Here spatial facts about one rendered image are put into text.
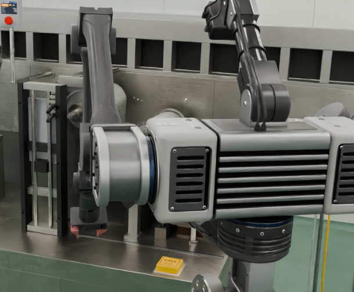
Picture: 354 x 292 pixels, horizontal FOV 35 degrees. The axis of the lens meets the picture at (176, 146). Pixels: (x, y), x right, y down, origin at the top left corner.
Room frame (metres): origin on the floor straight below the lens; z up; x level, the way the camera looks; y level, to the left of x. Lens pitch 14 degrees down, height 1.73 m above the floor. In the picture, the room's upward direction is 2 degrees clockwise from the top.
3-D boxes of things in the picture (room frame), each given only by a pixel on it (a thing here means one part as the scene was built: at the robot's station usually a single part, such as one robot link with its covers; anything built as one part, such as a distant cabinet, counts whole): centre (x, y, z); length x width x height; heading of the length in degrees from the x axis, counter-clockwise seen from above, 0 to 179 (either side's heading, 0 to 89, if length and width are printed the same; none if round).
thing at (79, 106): (1.96, 0.35, 1.34); 0.06 x 0.06 x 0.06; 75
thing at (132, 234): (1.89, 0.14, 1.05); 0.06 x 0.05 x 0.31; 165
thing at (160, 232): (2.02, 0.01, 0.92); 0.28 x 0.04 x 0.04; 165
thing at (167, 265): (1.65, 0.01, 0.91); 0.07 x 0.07 x 0.02; 75
